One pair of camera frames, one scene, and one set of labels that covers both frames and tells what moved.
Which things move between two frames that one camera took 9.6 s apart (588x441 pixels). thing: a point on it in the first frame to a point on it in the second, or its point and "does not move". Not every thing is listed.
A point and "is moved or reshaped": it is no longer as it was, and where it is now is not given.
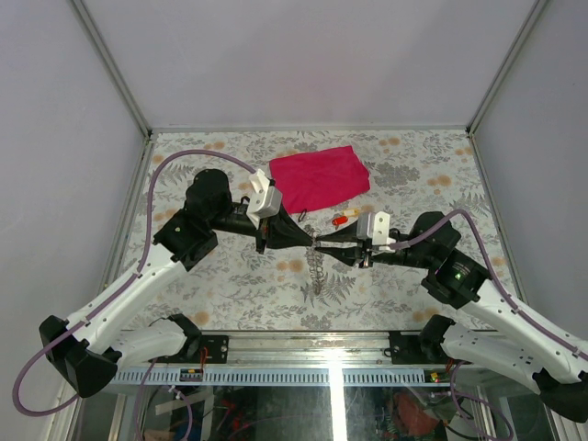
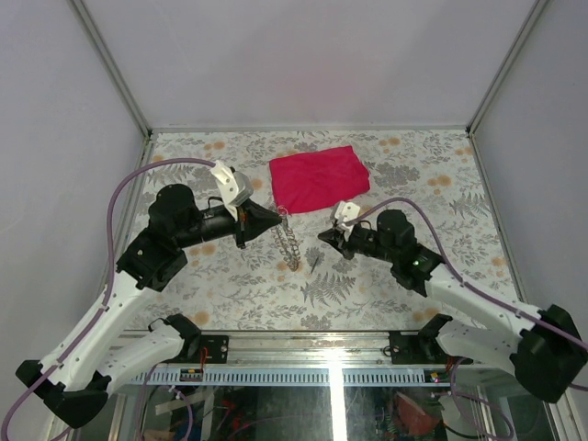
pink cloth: [315, 179] does not move
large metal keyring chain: [315, 258] is moved or reshaped
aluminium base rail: [294, 358] does not move
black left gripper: [283, 231] to [253, 220]
